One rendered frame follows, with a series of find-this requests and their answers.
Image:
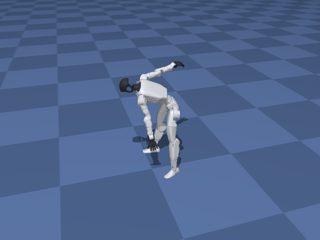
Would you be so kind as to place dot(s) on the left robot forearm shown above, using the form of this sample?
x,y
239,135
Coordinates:
x,y
149,127

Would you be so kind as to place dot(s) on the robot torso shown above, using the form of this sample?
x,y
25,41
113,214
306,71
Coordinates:
x,y
156,93

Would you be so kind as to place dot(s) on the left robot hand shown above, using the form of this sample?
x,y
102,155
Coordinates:
x,y
152,144

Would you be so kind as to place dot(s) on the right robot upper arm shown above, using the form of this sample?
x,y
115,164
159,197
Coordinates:
x,y
151,75

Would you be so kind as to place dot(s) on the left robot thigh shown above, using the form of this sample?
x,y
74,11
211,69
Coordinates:
x,y
171,126

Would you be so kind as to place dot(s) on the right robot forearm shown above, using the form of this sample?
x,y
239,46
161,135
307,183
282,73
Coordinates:
x,y
166,68

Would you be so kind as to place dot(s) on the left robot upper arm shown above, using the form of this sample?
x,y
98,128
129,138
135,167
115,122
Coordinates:
x,y
142,102

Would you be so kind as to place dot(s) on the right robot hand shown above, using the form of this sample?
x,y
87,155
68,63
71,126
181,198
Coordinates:
x,y
178,63

